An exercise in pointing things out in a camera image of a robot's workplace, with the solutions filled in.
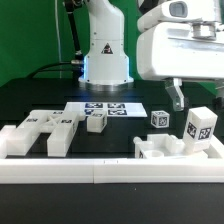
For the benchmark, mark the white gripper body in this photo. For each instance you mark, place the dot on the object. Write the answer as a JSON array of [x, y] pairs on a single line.
[[168, 50]]

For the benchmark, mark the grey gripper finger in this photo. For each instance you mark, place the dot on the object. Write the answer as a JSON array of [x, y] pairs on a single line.
[[219, 100], [173, 88]]

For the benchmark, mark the white chair seat part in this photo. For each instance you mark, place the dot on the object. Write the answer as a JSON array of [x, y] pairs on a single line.
[[161, 146]]

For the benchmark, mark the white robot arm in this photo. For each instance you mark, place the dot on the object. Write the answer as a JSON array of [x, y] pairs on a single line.
[[106, 64]]

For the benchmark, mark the white marker sheet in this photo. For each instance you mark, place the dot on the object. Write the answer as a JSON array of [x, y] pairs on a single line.
[[112, 109]]

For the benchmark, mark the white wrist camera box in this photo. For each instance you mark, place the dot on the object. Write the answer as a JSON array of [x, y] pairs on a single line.
[[154, 12]]

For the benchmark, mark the white U-shaped fence frame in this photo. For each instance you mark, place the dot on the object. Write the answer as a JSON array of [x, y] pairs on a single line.
[[34, 171]]

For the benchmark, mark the white chair back frame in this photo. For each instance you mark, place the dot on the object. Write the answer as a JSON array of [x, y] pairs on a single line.
[[60, 125]]

